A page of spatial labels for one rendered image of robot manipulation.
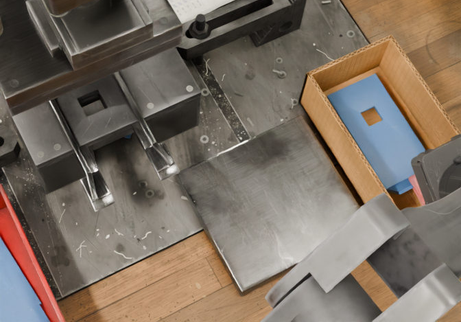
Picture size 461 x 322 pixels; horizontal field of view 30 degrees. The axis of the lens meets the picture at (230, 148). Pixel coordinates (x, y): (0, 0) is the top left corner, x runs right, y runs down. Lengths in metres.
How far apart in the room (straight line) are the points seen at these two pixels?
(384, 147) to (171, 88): 0.26
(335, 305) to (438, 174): 0.33
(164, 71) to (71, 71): 0.20
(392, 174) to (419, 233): 0.41
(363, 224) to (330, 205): 0.40
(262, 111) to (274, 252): 0.19
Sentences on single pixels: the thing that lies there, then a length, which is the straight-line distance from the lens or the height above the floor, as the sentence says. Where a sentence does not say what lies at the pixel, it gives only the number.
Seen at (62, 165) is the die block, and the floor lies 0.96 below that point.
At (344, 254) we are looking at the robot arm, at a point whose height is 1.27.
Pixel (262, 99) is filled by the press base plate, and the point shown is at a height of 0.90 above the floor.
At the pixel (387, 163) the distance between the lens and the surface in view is 1.03.
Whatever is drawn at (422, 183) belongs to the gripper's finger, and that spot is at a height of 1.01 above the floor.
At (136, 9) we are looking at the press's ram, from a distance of 0.79.
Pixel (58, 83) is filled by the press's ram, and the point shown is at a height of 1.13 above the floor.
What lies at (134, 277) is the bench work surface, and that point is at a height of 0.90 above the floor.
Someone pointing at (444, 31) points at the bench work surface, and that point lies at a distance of 1.17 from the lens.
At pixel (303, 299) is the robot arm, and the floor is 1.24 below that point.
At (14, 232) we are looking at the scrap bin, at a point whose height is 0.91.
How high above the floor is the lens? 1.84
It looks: 65 degrees down
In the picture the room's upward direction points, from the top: 8 degrees clockwise
